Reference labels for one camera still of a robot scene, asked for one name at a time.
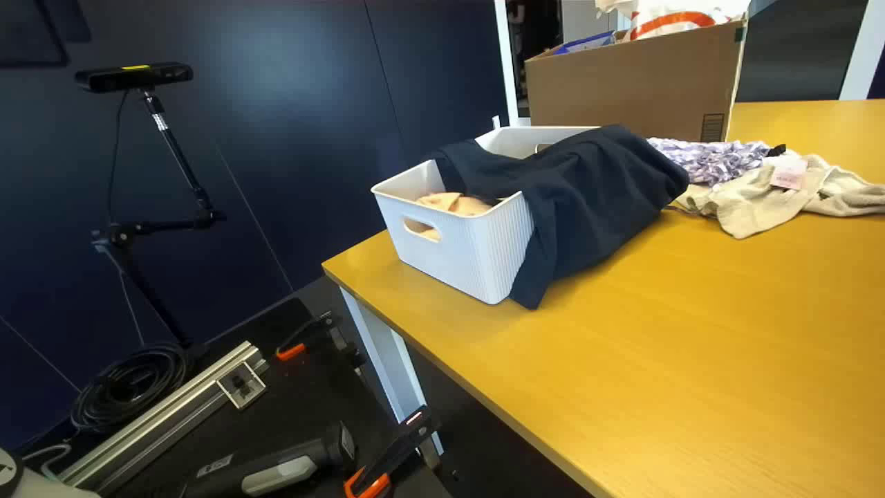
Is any peach shirt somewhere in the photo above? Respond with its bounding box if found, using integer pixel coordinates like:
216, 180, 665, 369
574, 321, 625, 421
412, 187, 499, 218

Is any navy blue shirt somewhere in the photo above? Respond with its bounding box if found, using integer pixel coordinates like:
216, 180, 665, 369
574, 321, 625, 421
429, 124, 690, 313

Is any white plastic storage bin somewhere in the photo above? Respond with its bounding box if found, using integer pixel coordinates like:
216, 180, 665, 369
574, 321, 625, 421
368, 121, 603, 306

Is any white table leg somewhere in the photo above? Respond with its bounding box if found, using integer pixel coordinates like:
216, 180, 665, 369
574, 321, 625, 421
338, 286, 448, 464

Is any black orange bar clamp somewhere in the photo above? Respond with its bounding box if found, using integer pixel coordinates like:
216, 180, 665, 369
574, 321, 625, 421
339, 403, 444, 498
274, 309, 368, 371

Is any brown cardboard box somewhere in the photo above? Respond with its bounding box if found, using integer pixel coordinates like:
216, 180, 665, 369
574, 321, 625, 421
522, 20, 750, 143

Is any black tool with grey grip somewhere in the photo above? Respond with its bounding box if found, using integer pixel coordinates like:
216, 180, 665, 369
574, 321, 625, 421
176, 421, 360, 498

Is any purple floral cloth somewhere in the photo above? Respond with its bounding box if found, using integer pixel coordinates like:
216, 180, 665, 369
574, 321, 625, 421
647, 136, 773, 187

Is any beige cloth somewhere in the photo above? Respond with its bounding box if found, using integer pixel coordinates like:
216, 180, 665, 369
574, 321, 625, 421
665, 150, 885, 240

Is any white orange plastic bag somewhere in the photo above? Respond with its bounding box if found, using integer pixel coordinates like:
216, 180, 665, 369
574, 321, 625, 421
591, 0, 754, 42

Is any aluminium extrusion bar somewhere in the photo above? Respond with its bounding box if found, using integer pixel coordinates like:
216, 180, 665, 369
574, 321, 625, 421
56, 338, 271, 496

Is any white rounded device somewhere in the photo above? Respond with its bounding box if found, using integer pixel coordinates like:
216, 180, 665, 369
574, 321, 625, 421
0, 446, 98, 498

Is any black articulated camera stand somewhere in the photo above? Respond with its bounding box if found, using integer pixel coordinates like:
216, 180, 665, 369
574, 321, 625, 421
87, 88, 227, 353

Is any black stereo camera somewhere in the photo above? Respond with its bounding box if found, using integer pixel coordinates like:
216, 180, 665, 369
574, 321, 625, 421
74, 60, 197, 93

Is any black coiled cable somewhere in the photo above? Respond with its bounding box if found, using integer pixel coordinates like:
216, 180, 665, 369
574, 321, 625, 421
69, 344, 201, 436

